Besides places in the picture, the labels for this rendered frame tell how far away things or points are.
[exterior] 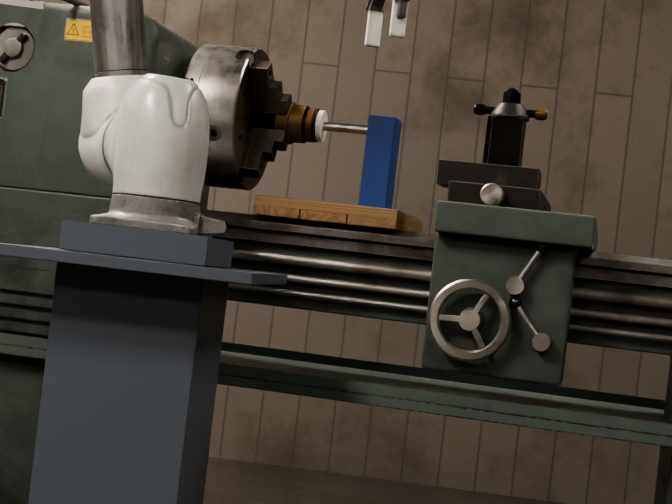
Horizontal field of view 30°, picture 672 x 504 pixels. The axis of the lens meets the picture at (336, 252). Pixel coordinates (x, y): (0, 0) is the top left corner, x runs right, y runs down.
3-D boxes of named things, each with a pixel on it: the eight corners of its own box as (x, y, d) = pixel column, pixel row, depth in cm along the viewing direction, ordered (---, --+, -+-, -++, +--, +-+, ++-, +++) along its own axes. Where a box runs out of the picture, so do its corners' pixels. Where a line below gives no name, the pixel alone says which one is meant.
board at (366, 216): (252, 213, 259) (255, 194, 259) (295, 224, 294) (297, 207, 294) (395, 229, 253) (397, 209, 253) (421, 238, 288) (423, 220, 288)
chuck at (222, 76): (183, 164, 262) (209, 23, 268) (224, 202, 293) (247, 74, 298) (224, 168, 260) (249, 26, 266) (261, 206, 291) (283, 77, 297)
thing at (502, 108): (488, 114, 255) (490, 100, 256) (492, 120, 263) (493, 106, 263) (527, 118, 254) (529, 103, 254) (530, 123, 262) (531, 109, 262)
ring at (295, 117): (275, 97, 273) (316, 101, 271) (286, 104, 282) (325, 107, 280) (270, 140, 273) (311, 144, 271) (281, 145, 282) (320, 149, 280)
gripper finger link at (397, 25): (407, 2, 238) (409, 1, 237) (403, 38, 238) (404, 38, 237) (392, -1, 237) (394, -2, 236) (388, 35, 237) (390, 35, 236)
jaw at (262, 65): (238, 111, 275) (234, 61, 269) (245, 101, 279) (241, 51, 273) (286, 115, 273) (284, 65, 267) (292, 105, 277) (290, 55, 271)
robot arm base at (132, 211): (216, 237, 210) (220, 204, 210) (87, 222, 212) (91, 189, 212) (234, 241, 228) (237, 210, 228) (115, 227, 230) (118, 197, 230)
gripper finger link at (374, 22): (369, 10, 249) (368, 10, 250) (365, 45, 249) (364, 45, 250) (383, 12, 250) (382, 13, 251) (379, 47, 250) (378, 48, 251)
